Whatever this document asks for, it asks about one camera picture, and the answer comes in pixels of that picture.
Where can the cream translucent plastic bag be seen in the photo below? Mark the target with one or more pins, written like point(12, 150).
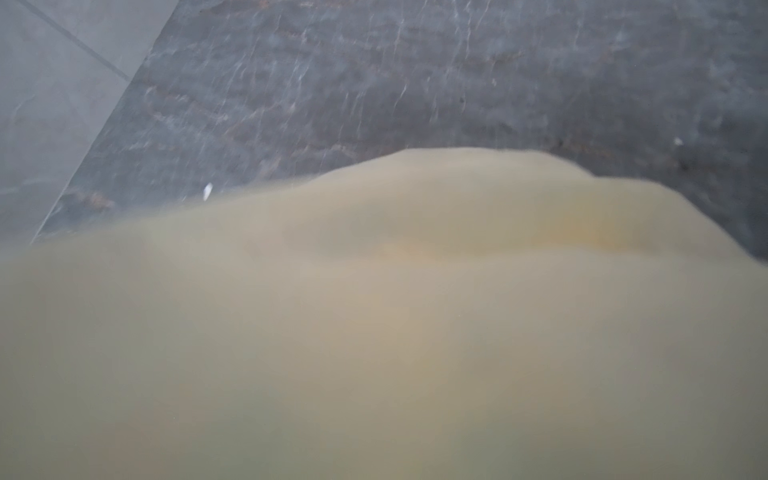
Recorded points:
point(431, 314)

